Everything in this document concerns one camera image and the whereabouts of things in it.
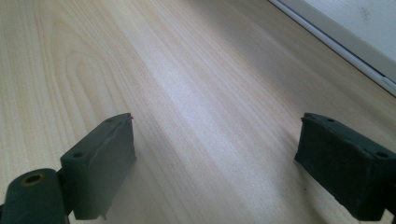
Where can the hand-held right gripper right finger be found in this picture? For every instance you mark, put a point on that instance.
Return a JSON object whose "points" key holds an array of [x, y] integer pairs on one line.
{"points": [[342, 168]]}

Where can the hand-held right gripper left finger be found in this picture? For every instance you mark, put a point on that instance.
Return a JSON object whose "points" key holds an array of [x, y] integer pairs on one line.
{"points": [[96, 169]]}

